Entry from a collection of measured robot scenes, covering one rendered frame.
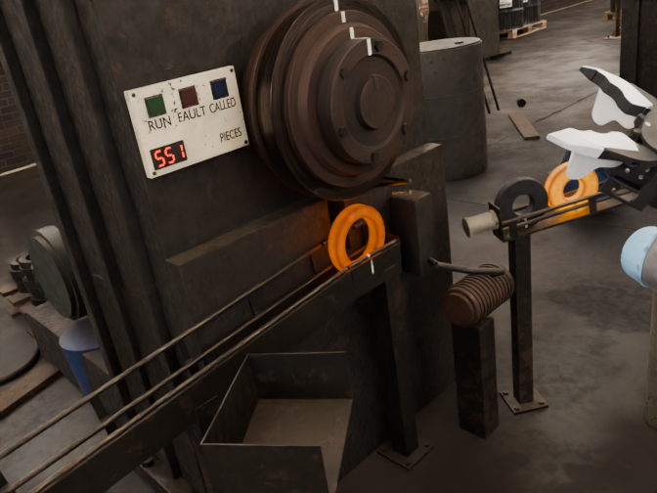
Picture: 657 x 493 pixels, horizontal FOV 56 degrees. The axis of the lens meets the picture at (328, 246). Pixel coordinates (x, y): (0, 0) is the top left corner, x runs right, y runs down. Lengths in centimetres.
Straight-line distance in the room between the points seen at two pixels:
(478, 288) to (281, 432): 80
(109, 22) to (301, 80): 39
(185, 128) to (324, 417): 66
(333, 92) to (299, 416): 67
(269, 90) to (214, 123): 16
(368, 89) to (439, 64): 278
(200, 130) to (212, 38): 20
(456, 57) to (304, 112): 289
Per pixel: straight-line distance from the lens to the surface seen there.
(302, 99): 135
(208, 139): 140
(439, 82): 418
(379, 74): 146
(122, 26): 133
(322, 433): 122
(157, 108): 133
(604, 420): 219
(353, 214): 157
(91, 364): 245
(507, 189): 184
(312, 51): 138
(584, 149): 70
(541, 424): 215
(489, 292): 183
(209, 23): 143
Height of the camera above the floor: 138
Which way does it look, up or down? 23 degrees down
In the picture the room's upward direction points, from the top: 9 degrees counter-clockwise
